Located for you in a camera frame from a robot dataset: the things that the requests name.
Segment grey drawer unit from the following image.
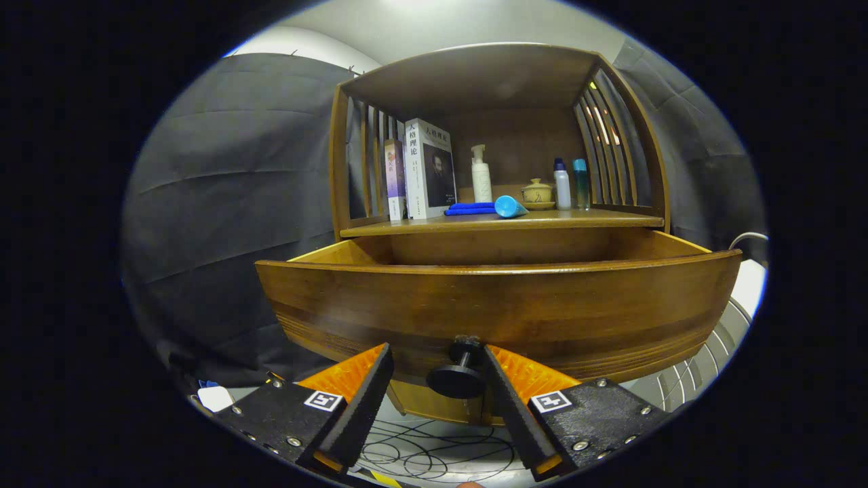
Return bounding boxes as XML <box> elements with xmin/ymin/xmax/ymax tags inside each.
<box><xmin>620</xmin><ymin>261</ymin><xmax>767</xmax><ymax>414</ymax></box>

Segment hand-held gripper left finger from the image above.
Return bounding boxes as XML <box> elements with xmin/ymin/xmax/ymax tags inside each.
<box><xmin>203</xmin><ymin>342</ymin><xmax>395</xmax><ymax>479</ymax></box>

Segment wooden drawer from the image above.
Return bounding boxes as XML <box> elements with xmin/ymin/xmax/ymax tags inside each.
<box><xmin>256</xmin><ymin>228</ymin><xmax>743</xmax><ymax>386</ymax></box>

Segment thin purple book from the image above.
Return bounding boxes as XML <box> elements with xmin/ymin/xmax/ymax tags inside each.
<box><xmin>384</xmin><ymin>139</ymin><xmax>408</xmax><ymax>221</ymax></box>

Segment blue folded cloth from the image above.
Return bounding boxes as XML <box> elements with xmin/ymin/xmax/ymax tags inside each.
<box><xmin>444</xmin><ymin>201</ymin><xmax>497</xmax><ymax>217</ymax></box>

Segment white pump bottle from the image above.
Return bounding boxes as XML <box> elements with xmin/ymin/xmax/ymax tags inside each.
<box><xmin>471</xmin><ymin>144</ymin><xmax>493</xmax><ymax>203</ymax></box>

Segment black drawer knob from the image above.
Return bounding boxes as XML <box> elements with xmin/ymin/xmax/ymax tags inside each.
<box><xmin>426</xmin><ymin>335</ymin><xmax>488</xmax><ymax>401</ymax></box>

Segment white flat object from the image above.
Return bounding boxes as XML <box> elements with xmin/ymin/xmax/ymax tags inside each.
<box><xmin>197</xmin><ymin>385</ymin><xmax>235</xmax><ymax>413</ymax></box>

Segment wooden countertop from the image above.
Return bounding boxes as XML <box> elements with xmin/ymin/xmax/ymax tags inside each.
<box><xmin>339</xmin><ymin>207</ymin><xmax>665</xmax><ymax>238</ymax></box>

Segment blue white cosmetic tube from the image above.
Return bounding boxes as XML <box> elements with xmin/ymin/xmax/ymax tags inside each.
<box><xmin>494</xmin><ymin>195</ymin><xmax>530</xmax><ymax>219</ymax></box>

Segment clear teal bottle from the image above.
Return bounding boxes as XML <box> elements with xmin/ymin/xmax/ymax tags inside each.
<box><xmin>572</xmin><ymin>159</ymin><xmax>590</xmax><ymax>210</ymax></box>

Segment wooden cabinet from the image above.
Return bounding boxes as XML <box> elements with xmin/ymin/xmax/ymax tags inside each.
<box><xmin>328</xmin><ymin>42</ymin><xmax>672</xmax><ymax>428</ymax></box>

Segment black floor cables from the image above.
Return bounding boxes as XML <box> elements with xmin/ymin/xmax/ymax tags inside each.
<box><xmin>356</xmin><ymin>417</ymin><xmax>519</xmax><ymax>483</ymax></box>

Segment black backdrop cloth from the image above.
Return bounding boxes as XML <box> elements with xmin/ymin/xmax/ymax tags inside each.
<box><xmin>576</xmin><ymin>37</ymin><xmax>770</xmax><ymax>262</ymax></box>
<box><xmin>121</xmin><ymin>53</ymin><xmax>380</xmax><ymax>401</ymax></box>

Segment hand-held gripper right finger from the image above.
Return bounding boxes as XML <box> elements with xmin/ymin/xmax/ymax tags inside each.
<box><xmin>481</xmin><ymin>344</ymin><xmax>672</xmax><ymax>483</ymax></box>

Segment white bottle blue cap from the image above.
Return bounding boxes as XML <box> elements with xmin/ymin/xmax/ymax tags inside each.
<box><xmin>553</xmin><ymin>158</ymin><xmax>572</xmax><ymax>210</ymax></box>

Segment large white portrait book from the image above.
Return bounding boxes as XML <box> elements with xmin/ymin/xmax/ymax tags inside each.
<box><xmin>404</xmin><ymin>118</ymin><xmax>458</xmax><ymax>220</ymax></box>

